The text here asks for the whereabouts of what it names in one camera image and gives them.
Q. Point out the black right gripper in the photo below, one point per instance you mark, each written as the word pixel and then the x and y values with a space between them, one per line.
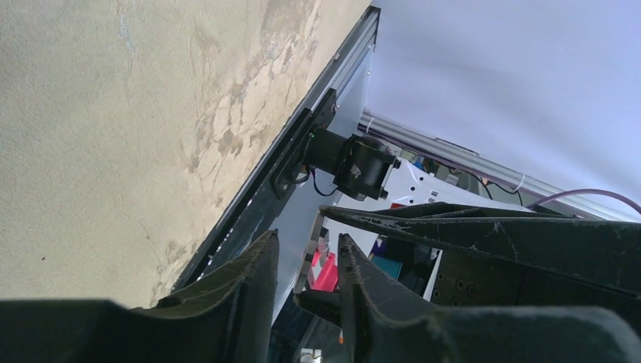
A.
pixel 592 262

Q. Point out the aluminium frame rail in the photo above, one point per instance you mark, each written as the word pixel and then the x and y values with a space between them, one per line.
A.
pixel 542 96

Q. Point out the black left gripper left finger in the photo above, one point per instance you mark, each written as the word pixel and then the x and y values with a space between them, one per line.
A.
pixel 223 317

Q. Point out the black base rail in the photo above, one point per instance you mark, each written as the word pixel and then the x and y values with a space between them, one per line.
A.
pixel 264 194

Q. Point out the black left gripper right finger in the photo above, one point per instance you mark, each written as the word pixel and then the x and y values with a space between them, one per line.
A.
pixel 383 321

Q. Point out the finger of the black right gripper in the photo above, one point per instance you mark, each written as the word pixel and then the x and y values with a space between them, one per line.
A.
pixel 323 304

